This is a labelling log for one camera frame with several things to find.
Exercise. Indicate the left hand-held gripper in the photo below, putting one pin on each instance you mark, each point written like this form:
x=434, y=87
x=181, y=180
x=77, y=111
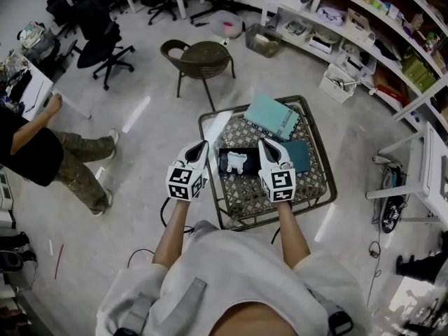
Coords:
x=182, y=184

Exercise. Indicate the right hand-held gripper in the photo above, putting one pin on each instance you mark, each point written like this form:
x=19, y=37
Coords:
x=280, y=184

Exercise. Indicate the black box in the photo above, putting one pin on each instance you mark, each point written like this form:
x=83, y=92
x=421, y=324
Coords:
x=252, y=163

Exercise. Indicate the white moulded item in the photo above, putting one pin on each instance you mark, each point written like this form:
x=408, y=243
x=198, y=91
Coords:
x=236, y=163

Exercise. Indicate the person's left forearm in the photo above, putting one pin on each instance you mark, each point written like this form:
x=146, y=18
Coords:
x=173, y=233

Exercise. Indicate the person's right forearm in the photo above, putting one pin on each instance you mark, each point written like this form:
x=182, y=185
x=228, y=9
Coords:
x=292, y=236

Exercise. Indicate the dark teal box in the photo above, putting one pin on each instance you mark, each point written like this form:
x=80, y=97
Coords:
x=297, y=156

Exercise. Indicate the light teal flat box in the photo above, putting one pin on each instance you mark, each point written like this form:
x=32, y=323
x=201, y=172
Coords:
x=269, y=115

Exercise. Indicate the wicker glass-top table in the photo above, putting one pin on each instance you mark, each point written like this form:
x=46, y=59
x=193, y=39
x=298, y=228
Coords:
x=245, y=194

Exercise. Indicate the brown wicker chair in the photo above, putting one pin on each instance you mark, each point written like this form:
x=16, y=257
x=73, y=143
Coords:
x=204, y=59

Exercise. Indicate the white plastic crate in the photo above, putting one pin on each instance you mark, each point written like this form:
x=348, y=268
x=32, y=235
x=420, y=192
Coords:
x=336, y=84

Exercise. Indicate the grey mesh basket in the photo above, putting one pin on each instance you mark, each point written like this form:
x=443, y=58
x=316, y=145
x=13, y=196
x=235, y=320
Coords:
x=262, y=40

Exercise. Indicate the person's white shirt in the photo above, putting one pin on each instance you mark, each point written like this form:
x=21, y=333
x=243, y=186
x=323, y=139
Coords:
x=224, y=264

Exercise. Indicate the clear bin with pink contents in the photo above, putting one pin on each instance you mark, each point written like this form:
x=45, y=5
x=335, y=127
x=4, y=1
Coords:
x=227, y=24

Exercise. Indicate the black office chair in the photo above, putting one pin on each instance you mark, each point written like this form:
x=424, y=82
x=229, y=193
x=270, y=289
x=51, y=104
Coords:
x=99, y=44

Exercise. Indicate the white shelving unit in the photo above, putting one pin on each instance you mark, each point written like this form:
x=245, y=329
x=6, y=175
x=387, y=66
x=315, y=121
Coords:
x=385, y=52

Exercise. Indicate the white side table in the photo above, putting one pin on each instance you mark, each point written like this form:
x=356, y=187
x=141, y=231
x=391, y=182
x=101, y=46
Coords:
x=430, y=166

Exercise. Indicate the green storage boxes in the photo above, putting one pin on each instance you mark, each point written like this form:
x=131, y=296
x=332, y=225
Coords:
x=418, y=72

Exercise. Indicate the white desk with clutter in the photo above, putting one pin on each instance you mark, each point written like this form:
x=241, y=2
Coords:
x=38, y=89

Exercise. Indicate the red stick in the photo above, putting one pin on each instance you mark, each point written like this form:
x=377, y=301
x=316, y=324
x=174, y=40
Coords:
x=59, y=261

